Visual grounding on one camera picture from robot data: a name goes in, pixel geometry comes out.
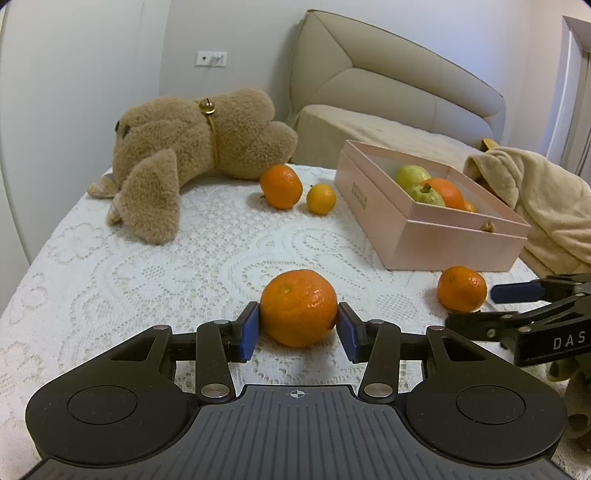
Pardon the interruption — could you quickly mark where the small yellow-orange mandarin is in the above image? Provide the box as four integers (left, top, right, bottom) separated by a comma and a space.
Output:
307, 184, 337, 215

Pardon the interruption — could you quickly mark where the large orange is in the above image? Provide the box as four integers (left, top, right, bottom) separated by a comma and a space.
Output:
419, 178, 466, 211

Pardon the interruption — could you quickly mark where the white lace tablecloth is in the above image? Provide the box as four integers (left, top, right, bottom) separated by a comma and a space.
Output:
0, 161, 591, 480

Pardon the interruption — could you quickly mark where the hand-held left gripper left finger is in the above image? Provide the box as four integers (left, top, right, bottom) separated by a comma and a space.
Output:
108, 301, 260, 401

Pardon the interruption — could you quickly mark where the white door frame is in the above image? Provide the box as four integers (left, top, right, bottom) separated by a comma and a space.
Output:
547, 15, 591, 174

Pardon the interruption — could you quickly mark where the beige upholstered bed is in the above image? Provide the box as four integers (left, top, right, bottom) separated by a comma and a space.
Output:
286, 9, 506, 172

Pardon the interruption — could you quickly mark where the pink cardboard box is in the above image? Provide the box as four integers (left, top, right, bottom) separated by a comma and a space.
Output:
334, 140, 533, 272

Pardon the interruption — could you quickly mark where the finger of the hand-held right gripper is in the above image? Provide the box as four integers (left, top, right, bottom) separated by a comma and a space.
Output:
490, 272, 591, 304
444, 295, 573, 345

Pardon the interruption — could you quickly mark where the round green guava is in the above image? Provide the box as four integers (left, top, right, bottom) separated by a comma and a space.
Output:
395, 165, 433, 190

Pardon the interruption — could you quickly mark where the large green guava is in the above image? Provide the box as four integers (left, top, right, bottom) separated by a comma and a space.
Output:
406, 183, 447, 208

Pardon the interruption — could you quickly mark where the brown plush bear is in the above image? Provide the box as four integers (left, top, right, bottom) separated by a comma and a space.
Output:
88, 88, 299, 245

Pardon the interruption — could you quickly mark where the beige fleece blanket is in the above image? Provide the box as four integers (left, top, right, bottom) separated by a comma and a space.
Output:
463, 147, 591, 280

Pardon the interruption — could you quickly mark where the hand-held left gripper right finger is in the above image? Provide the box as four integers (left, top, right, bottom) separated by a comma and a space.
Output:
337, 302, 492, 403

